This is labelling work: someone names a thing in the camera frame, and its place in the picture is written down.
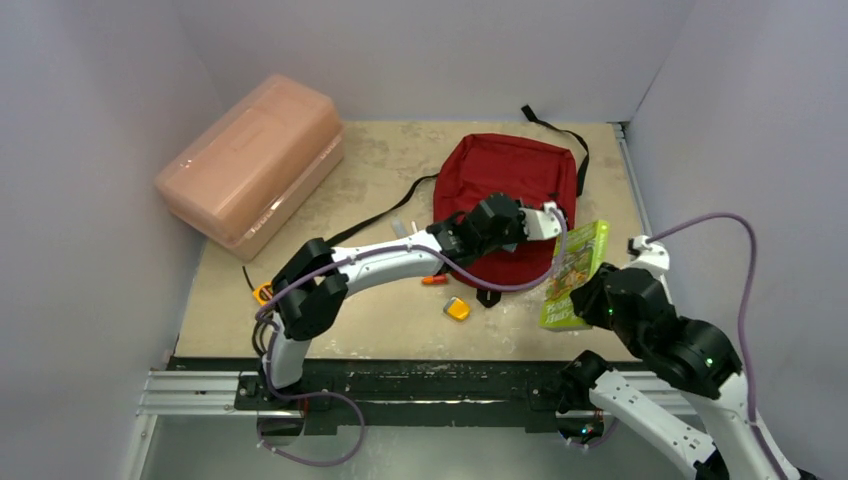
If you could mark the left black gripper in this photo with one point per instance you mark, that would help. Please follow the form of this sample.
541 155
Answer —
521 235

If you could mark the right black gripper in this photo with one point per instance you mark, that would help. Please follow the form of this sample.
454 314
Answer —
597 291

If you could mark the green picture book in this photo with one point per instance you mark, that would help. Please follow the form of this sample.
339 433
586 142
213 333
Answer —
585 250

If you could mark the red backpack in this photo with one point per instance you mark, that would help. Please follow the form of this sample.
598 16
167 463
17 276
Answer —
481 164

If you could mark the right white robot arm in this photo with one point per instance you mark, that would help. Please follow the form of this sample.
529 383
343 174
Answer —
694 357

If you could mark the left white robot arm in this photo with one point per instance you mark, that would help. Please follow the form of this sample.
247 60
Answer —
308 292

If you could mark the red orange marker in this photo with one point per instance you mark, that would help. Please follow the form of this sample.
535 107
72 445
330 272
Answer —
439 279

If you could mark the yellow grey eraser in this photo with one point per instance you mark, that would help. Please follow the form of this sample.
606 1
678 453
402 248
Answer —
457 309

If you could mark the orange grey highlighter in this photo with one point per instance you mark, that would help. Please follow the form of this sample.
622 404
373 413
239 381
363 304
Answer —
398 228

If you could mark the yellow tape measure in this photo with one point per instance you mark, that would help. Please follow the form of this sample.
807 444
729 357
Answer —
262 293

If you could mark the pink translucent storage box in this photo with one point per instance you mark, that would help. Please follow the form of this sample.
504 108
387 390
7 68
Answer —
241 180

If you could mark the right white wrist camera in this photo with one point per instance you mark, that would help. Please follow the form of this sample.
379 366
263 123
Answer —
650 256

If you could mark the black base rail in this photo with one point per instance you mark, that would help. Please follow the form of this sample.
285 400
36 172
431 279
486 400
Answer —
531 395

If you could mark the aluminium frame rail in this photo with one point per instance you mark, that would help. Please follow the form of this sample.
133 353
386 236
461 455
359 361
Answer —
375 149

